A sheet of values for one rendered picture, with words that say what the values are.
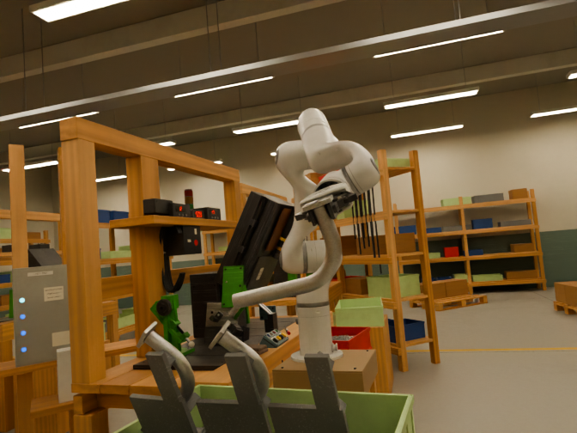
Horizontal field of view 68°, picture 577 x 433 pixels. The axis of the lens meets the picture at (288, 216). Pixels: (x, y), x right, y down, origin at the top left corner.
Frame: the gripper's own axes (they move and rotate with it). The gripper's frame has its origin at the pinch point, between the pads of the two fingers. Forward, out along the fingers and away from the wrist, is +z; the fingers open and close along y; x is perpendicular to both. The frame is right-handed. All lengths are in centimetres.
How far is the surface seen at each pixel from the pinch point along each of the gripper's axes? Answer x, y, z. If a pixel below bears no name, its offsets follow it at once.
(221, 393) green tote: 43, -51, -24
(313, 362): 23.5, -9.7, 9.5
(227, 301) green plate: 44, -83, -113
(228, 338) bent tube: 17.3, -26.7, 3.1
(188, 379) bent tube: 24.3, -40.6, 1.1
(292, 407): 32.4, -17.9, 7.3
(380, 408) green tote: 53, -8, -17
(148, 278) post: 17, -109, -99
